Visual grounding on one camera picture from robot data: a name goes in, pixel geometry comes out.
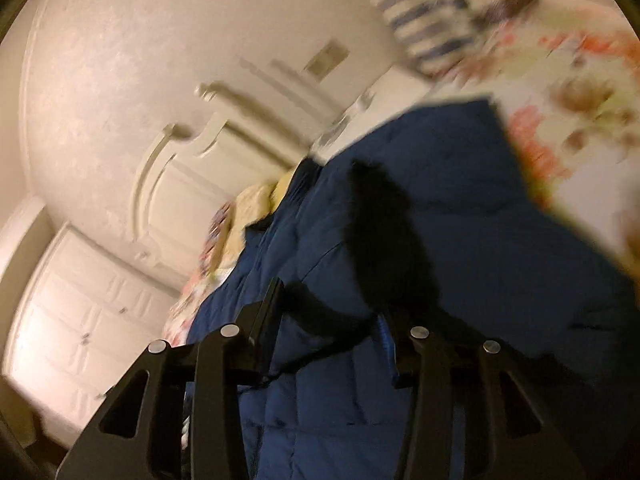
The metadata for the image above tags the wall switch plate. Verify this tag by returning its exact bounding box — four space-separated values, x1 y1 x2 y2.
305 42 351 78

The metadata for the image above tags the white carved wooden furniture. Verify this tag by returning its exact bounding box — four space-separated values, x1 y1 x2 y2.
132 57 381 271

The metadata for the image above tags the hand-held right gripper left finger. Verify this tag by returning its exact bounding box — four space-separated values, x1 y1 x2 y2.
55 279 285 480

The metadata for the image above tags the navy blue puffer jacket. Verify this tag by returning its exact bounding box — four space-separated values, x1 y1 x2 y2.
187 100 640 480

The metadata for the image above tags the floral bed sheet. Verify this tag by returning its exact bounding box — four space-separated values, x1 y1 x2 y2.
165 10 640 351

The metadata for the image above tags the white panel door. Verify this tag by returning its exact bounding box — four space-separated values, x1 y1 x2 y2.
7 225 173 443

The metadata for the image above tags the yellow cloth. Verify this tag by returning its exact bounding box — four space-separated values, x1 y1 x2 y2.
215 170 296 281

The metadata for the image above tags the blue white striped cloth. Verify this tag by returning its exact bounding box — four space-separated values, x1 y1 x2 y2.
370 0 541 76

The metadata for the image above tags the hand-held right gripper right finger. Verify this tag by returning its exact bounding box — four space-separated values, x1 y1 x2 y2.
377 310 586 480

